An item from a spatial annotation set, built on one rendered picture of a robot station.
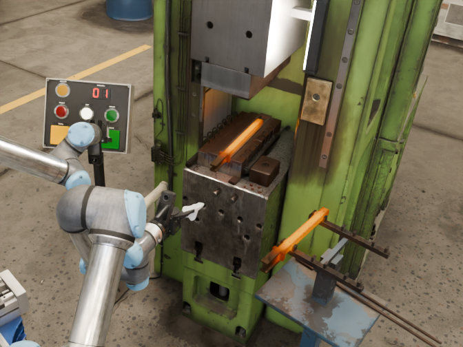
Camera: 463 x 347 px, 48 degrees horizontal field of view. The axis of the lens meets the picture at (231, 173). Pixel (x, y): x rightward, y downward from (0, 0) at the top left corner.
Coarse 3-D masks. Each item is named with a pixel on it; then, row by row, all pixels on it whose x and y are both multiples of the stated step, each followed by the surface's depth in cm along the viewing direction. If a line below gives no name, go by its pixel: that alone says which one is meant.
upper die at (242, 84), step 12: (288, 60) 216; (204, 72) 190; (216, 72) 188; (228, 72) 186; (240, 72) 183; (276, 72) 207; (204, 84) 193; (216, 84) 190; (228, 84) 188; (240, 84) 186; (252, 84) 186; (264, 84) 198
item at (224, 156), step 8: (256, 120) 229; (248, 128) 223; (256, 128) 226; (240, 136) 216; (248, 136) 219; (232, 144) 211; (240, 144) 213; (224, 152) 204; (232, 152) 207; (216, 160) 199; (224, 160) 204; (216, 168) 199
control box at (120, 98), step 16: (48, 80) 205; (64, 80) 205; (48, 96) 205; (64, 96) 205; (80, 96) 206; (112, 96) 206; (128, 96) 206; (48, 112) 206; (80, 112) 206; (96, 112) 206; (128, 112) 206; (48, 128) 206; (112, 128) 207; (128, 128) 207; (48, 144) 207; (128, 144) 210
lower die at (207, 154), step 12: (240, 120) 234; (252, 120) 232; (276, 120) 234; (228, 132) 222; (240, 132) 223; (264, 132) 224; (276, 132) 234; (216, 144) 213; (228, 144) 214; (204, 156) 210; (216, 156) 207; (228, 168) 207; (240, 168) 204
